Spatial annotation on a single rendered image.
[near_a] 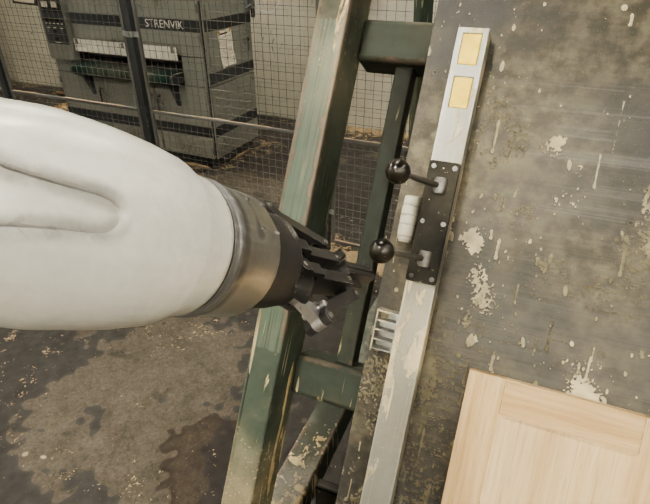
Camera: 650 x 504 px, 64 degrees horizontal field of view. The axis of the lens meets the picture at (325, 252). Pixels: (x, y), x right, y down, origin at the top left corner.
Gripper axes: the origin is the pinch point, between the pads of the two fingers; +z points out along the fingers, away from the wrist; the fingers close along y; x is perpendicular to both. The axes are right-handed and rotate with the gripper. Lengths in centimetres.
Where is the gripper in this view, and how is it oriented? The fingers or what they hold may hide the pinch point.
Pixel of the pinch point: (350, 277)
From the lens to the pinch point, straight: 55.4
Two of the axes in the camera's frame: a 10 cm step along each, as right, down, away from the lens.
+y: -4.7, -8.1, 3.5
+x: -7.6, 5.7, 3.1
